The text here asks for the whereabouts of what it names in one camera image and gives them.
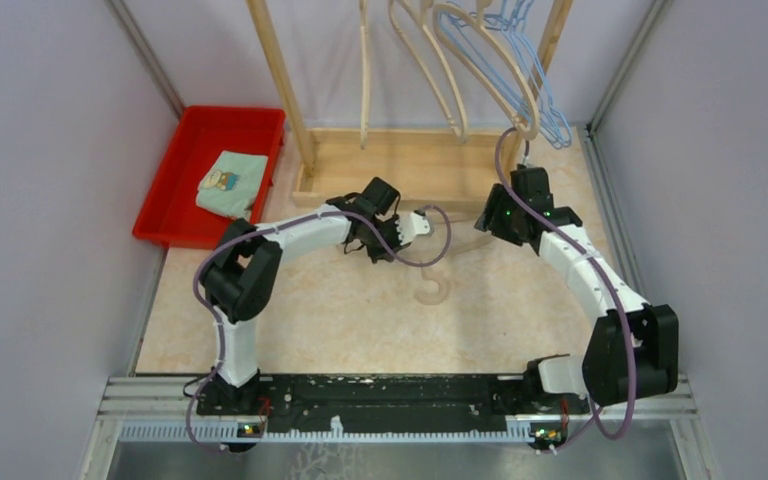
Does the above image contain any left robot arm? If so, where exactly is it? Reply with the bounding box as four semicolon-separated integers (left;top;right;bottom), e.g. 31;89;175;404
197;177;405;414

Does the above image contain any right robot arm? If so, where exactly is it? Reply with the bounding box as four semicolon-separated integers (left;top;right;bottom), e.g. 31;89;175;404
475;166;679;412

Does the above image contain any wooden hanger rack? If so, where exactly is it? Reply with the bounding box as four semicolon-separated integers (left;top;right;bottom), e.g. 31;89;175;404
248;1;548;211

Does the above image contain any light green printed cloth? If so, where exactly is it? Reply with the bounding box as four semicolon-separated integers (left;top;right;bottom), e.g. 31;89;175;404
195;150;268;220

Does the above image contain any red plastic bin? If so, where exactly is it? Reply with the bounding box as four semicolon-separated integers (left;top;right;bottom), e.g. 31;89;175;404
132;105;285;250

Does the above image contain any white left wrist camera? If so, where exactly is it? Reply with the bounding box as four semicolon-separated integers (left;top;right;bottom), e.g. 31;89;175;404
396;211;433;246

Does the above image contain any aluminium frame rail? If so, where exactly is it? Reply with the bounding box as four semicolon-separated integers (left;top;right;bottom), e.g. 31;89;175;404
576;125;698;421

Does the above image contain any white slotted cable duct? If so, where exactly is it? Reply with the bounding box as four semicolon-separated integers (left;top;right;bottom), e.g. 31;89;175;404
118;421;565;445

